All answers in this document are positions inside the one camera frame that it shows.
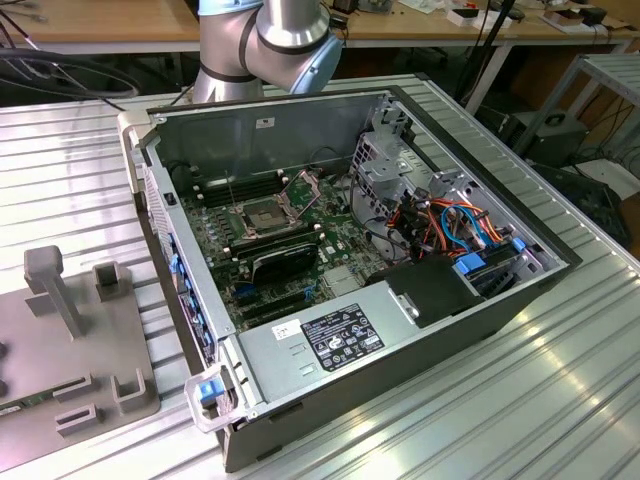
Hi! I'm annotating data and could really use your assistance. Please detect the black plastic shroud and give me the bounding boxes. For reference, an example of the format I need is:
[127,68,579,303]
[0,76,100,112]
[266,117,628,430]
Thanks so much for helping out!
[387,258,487,330]

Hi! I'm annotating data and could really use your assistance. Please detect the black floor cables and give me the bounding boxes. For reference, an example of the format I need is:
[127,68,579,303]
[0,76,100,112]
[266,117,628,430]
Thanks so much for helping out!
[0,47,151,109]

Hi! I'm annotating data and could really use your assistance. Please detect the grey parts rack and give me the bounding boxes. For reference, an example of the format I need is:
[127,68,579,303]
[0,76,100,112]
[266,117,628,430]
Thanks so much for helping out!
[0,245,162,442]

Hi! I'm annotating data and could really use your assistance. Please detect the wooden desk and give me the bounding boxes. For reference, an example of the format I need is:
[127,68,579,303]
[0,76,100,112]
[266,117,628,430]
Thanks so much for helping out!
[0,0,204,56]
[342,0,640,114]

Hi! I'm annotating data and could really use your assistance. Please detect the black stand pole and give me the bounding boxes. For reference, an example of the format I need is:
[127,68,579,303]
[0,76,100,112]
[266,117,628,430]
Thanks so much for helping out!
[481,0,517,46]

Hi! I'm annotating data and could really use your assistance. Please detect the green motherboard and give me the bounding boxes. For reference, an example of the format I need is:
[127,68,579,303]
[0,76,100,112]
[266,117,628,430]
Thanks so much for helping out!
[177,167,381,334]

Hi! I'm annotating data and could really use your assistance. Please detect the silver chipset heatsink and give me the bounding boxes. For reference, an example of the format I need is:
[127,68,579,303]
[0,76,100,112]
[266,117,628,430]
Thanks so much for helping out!
[322,264,365,297]

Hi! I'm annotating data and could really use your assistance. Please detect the blue data cable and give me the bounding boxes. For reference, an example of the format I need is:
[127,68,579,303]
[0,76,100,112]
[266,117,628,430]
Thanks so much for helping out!
[441,201,490,250]

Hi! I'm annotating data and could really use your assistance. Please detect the metal slat side table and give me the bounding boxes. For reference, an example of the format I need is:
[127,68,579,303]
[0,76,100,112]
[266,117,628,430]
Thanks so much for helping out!
[512,52,640,162]

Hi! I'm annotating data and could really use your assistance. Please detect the CPU socket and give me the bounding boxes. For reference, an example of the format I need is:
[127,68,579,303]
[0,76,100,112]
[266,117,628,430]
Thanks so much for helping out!
[227,194,309,242]

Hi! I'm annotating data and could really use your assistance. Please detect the black equipment case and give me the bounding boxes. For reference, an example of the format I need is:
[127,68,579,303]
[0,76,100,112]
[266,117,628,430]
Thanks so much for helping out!
[508,112,592,167]

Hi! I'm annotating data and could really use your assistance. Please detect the black graphics card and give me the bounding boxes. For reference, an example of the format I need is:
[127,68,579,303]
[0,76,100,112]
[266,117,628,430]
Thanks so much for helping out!
[248,238,322,287]

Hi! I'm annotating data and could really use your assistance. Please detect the metal socket cover frame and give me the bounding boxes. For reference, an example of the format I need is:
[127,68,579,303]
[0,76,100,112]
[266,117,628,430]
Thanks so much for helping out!
[279,169,326,217]

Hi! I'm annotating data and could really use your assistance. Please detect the white box with red mark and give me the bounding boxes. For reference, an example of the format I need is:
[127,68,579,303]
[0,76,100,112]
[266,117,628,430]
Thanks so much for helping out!
[446,7,514,29]

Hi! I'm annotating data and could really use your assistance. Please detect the silver power supply unit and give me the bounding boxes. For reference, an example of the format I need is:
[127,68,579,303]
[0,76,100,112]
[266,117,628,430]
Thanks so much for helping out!
[237,284,422,407]

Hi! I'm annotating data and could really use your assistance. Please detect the green RAM stick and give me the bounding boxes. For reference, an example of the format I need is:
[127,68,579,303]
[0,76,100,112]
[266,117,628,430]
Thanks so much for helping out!
[0,392,57,417]

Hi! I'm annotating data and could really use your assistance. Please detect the black expansion slot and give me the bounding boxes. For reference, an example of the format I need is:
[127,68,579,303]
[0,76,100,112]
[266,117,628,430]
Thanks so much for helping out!
[236,291,307,315]
[243,303,310,327]

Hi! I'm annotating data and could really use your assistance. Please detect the black RAM slot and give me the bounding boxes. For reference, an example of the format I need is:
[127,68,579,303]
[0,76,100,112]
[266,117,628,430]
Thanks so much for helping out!
[202,185,291,209]
[233,234,325,260]
[192,168,284,191]
[194,174,286,197]
[230,228,324,255]
[198,179,289,203]
[228,223,320,250]

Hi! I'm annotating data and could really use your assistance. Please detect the black bag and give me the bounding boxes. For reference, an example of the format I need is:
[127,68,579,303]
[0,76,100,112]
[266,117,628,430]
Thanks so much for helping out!
[528,162,632,247]

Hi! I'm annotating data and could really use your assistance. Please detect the open black PC case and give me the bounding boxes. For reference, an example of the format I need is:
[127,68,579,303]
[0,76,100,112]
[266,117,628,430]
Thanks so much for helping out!
[115,83,584,474]

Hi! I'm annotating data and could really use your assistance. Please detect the silver drive cage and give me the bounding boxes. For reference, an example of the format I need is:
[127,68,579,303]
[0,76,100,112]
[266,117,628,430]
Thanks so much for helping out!
[349,130,434,221]

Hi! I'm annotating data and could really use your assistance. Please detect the orange wire bundle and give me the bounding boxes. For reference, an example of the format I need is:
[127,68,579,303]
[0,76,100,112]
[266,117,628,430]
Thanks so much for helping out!
[389,197,507,251]

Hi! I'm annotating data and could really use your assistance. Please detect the brown cardboard box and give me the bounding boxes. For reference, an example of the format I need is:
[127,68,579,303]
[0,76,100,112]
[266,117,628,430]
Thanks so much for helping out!
[542,7,584,32]

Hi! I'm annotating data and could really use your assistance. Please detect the blue disk carrier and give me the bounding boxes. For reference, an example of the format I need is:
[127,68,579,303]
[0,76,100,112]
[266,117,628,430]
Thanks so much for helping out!
[453,253,490,277]

